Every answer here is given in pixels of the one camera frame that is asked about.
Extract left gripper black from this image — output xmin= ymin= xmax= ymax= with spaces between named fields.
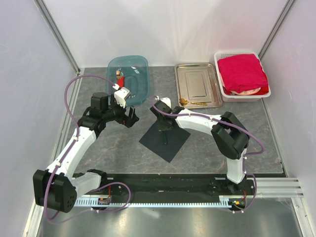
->
xmin=102 ymin=94 xmax=139 ymax=128

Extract black paper napkin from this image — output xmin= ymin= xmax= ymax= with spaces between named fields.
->
xmin=139 ymin=121 xmax=191 ymax=163

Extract gold spoon green handle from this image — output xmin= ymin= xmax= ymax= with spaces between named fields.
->
xmin=179 ymin=98 xmax=207 ymax=106

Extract gold fork green handle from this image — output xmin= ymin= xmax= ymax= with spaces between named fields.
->
xmin=162 ymin=131 xmax=168 ymax=145

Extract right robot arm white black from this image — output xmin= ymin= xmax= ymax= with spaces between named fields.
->
xmin=150 ymin=101 xmax=250 ymax=195

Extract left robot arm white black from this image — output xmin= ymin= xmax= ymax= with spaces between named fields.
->
xmin=33 ymin=87 xmax=139 ymax=213

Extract red rolled napkin with cutlery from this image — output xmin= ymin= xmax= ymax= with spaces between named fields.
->
xmin=116 ymin=70 xmax=124 ymax=87

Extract blue transparent plastic container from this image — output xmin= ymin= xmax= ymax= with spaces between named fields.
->
xmin=106 ymin=55 xmax=152 ymax=106

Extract stainless steel tray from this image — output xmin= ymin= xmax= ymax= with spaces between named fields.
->
xmin=174 ymin=63 xmax=223 ymax=110

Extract white plastic basket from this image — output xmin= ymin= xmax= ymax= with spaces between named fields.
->
xmin=214 ymin=50 xmax=271 ymax=102

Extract red folded cloth stack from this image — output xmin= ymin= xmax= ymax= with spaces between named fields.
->
xmin=217 ymin=53 xmax=270 ymax=96

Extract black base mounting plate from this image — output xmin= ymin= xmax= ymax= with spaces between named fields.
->
xmin=89 ymin=173 xmax=256 ymax=202

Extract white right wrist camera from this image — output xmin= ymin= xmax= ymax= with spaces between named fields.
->
xmin=154 ymin=96 xmax=171 ymax=110

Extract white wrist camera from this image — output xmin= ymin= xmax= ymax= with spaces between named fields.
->
xmin=113 ymin=84 xmax=131 ymax=108
xmin=154 ymin=96 xmax=171 ymax=110

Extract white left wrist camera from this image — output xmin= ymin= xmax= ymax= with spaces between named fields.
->
xmin=113 ymin=84 xmax=131 ymax=108

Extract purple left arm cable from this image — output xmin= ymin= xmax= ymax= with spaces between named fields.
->
xmin=43 ymin=75 xmax=119 ymax=223

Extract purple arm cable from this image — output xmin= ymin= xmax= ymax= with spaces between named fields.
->
xmin=43 ymin=75 xmax=119 ymax=223
xmin=150 ymin=95 xmax=266 ymax=214

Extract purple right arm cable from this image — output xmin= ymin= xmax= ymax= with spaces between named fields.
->
xmin=150 ymin=95 xmax=266 ymax=214

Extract slotted grey cable duct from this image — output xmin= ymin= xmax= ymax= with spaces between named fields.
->
xmin=74 ymin=195 xmax=236 ymax=208

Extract aluminium frame rail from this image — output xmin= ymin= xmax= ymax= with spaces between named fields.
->
xmin=256 ymin=178 xmax=304 ymax=198

